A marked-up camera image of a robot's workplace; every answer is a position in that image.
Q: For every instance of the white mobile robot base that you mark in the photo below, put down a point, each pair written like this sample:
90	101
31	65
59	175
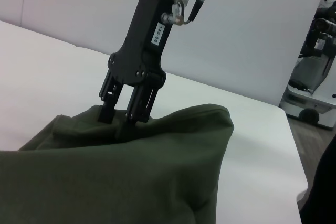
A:
315	51

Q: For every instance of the dark green t-shirt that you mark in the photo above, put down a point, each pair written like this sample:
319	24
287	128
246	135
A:
105	169

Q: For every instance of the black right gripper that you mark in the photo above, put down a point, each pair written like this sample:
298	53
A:
141	40

